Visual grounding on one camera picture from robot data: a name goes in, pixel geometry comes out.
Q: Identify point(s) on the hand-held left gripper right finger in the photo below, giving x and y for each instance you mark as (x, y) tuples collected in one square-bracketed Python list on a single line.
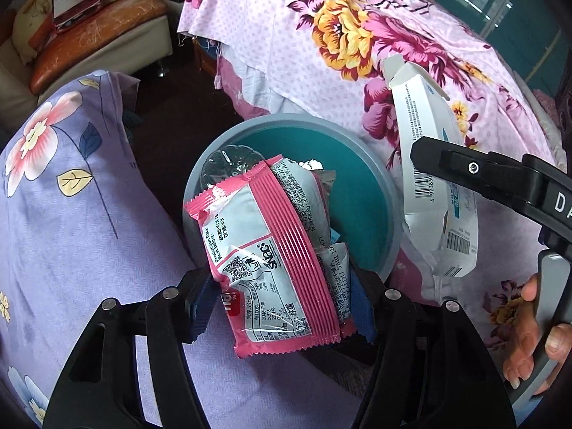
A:
[(363, 313)]

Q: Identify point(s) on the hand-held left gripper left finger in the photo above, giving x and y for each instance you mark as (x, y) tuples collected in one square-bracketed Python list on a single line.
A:
[(202, 310)]

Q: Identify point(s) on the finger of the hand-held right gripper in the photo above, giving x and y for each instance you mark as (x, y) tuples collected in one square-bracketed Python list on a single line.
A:
[(469, 170)]

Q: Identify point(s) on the white cardboard box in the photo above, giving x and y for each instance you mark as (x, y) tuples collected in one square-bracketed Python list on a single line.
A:
[(424, 111)]

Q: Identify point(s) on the pink snack packet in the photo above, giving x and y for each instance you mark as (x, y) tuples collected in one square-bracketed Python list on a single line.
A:
[(250, 232)]

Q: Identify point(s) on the teal plastic bin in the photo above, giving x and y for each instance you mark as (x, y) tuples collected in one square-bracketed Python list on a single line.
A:
[(353, 178)]

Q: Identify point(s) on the person's right hand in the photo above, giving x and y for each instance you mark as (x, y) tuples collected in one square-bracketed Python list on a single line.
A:
[(525, 344)]

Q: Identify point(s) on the clear plastic bottle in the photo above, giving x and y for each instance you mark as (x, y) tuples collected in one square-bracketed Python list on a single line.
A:
[(228, 165)]

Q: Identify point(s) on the teal glass panel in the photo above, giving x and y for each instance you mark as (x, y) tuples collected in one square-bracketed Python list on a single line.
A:
[(500, 18)]

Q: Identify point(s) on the purple floral bed sheet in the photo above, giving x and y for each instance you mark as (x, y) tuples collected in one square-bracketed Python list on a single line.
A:
[(89, 187)]

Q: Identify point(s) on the pink floral blanket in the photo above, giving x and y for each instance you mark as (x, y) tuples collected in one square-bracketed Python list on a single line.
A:
[(313, 31)]

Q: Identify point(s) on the pink frilled bed sheet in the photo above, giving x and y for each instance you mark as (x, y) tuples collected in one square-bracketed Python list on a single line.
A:
[(245, 85)]

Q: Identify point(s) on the cream leather sofa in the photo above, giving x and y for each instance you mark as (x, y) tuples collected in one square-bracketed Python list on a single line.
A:
[(18, 80)]

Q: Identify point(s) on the orange seat cushion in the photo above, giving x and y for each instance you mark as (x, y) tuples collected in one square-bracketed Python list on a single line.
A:
[(102, 31)]

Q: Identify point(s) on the yellow printed pillow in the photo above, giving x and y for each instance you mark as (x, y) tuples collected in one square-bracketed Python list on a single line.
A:
[(31, 27)]

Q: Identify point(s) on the bottle print bag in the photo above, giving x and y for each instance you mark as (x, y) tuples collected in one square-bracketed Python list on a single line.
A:
[(73, 0)]

